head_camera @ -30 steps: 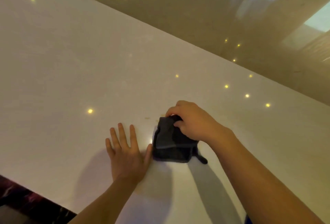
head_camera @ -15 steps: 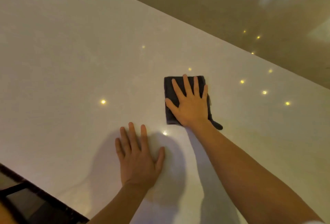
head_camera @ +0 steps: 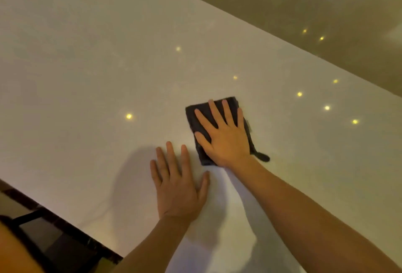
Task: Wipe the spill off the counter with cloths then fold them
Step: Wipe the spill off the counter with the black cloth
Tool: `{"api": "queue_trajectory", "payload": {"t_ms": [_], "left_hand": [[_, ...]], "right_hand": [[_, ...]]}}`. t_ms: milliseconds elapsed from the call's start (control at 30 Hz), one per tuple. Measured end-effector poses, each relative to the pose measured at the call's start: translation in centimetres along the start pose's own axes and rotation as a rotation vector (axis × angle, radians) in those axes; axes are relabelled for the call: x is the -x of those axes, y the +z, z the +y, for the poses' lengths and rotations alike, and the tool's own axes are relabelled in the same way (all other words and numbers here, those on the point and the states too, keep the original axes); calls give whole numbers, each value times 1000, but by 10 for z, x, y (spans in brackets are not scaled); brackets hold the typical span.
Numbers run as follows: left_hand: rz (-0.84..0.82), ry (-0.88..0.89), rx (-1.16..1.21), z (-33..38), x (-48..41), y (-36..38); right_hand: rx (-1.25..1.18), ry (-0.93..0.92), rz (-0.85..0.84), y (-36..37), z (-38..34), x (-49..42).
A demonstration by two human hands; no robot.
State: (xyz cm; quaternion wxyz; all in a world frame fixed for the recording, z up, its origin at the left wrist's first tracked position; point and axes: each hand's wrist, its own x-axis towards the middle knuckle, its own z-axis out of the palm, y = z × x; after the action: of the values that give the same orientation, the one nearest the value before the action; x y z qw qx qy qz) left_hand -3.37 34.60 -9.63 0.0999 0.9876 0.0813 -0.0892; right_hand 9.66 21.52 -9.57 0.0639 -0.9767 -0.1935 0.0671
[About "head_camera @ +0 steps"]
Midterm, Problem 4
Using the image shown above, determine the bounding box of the person's bare torso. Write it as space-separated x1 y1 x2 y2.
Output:
0 221 45 273

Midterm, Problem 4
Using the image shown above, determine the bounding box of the person's left hand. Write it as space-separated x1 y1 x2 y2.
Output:
150 141 210 222

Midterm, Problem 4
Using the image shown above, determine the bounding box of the person's right forearm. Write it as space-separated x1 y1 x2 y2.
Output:
220 155 402 273

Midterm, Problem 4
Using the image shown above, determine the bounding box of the person's right hand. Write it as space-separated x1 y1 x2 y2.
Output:
194 99 252 168

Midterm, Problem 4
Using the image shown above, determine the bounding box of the dark grey cleaning cloth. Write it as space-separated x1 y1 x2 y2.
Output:
185 96 271 166

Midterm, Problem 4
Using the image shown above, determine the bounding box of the person's left forearm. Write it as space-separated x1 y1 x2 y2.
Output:
111 216 192 273

